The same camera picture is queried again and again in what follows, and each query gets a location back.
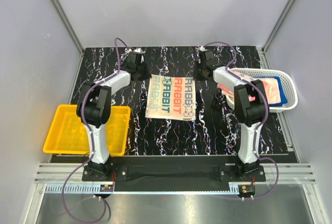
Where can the yellow plastic tray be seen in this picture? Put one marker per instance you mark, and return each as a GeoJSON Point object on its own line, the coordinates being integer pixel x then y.
{"type": "Point", "coordinates": [68, 136]}

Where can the blue folded towel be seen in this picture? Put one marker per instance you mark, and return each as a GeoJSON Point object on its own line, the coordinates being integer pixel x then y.
{"type": "Point", "coordinates": [282, 93]}

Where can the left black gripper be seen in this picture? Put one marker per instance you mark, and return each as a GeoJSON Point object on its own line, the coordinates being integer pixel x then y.
{"type": "Point", "coordinates": [147, 75]}

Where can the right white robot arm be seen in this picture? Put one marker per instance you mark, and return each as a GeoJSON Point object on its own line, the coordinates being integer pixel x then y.
{"type": "Point", "coordinates": [250, 106]}

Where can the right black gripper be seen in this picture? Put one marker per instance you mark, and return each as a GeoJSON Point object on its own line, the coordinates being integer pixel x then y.
{"type": "Point", "coordinates": [198, 77]}

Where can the pink patterned towel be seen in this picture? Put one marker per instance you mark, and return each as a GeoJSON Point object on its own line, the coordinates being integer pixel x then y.
{"type": "Point", "coordinates": [228, 93]}

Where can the slotted white cable duct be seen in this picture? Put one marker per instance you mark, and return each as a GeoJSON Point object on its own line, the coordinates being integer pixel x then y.
{"type": "Point", "coordinates": [80, 188]}

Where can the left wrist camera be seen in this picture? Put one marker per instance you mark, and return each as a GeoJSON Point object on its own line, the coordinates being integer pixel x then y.
{"type": "Point", "coordinates": [138, 51]}

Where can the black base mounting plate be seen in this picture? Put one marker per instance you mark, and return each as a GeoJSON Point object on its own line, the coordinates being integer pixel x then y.
{"type": "Point", "coordinates": [196, 173]}

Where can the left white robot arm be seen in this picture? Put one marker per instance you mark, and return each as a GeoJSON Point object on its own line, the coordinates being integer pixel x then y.
{"type": "Point", "coordinates": [94, 107]}

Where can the white perforated plastic basket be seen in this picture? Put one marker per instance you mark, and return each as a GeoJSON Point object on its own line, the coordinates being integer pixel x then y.
{"type": "Point", "coordinates": [287, 83]}

